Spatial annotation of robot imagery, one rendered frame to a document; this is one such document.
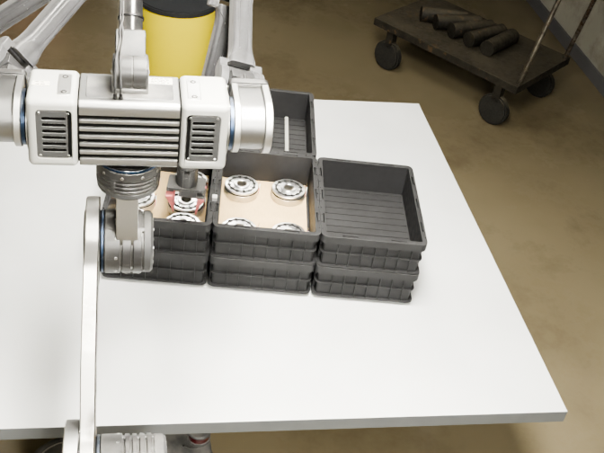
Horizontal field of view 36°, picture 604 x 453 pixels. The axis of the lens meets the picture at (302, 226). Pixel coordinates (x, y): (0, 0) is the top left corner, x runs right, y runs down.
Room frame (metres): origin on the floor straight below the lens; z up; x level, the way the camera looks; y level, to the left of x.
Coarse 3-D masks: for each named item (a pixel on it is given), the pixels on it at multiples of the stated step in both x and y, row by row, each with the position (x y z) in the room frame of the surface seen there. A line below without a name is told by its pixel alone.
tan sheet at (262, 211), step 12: (264, 192) 2.30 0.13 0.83; (228, 204) 2.21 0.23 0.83; (240, 204) 2.22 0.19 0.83; (252, 204) 2.23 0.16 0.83; (264, 204) 2.24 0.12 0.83; (276, 204) 2.25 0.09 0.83; (300, 204) 2.27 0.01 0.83; (228, 216) 2.15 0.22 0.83; (240, 216) 2.16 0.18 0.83; (252, 216) 2.17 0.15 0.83; (264, 216) 2.18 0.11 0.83; (276, 216) 2.19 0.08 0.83; (288, 216) 2.20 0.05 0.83; (300, 216) 2.21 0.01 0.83
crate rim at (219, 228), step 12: (288, 156) 2.37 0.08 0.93; (300, 156) 2.38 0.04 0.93; (312, 156) 2.39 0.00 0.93; (216, 192) 2.12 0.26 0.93; (216, 204) 2.06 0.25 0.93; (216, 216) 2.01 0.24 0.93; (216, 228) 1.97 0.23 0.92; (228, 228) 1.97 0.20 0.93; (240, 228) 1.97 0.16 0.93; (252, 228) 1.98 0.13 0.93; (264, 228) 1.99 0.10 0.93; (276, 228) 2.00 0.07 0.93; (300, 240) 1.99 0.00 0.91; (312, 240) 1.99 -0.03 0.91
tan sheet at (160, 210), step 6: (162, 174) 2.31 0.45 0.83; (168, 174) 2.31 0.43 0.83; (162, 180) 2.28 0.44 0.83; (162, 186) 2.24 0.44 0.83; (156, 192) 2.21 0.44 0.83; (162, 192) 2.21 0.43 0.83; (156, 198) 2.18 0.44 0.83; (162, 198) 2.19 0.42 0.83; (156, 204) 2.15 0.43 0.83; (162, 204) 2.16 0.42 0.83; (156, 210) 2.12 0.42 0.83; (162, 210) 2.13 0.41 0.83; (204, 210) 2.16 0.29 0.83; (156, 216) 2.10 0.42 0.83; (162, 216) 2.10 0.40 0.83; (168, 216) 2.10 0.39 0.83; (204, 216) 2.13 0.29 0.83
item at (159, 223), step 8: (216, 176) 2.20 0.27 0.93; (104, 200) 2.00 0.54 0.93; (104, 208) 1.96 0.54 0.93; (208, 216) 2.00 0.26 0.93; (160, 224) 1.95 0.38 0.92; (168, 224) 1.95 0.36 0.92; (176, 224) 1.95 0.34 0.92; (184, 224) 1.95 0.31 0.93; (192, 224) 1.96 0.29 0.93; (200, 224) 1.96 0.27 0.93; (208, 224) 1.97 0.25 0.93
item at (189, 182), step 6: (174, 174) 2.08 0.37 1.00; (180, 174) 2.03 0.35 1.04; (186, 174) 2.02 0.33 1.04; (192, 174) 2.03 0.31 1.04; (168, 180) 2.05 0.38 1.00; (174, 180) 2.05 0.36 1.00; (180, 180) 2.02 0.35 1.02; (186, 180) 2.02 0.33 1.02; (192, 180) 2.03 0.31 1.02; (198, 180) 2.07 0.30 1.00; (204, 180) 2.07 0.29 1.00; (168, 186) 2.02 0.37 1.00; (174, 186) 2.02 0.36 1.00; (180, 186) 2.02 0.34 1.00; (186, 186) 2.02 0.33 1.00; (192, 186) 2.03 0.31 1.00; (198, 186) 2.04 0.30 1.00; (204, 186) 2.04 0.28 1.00; (198, 192) 2.03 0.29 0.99
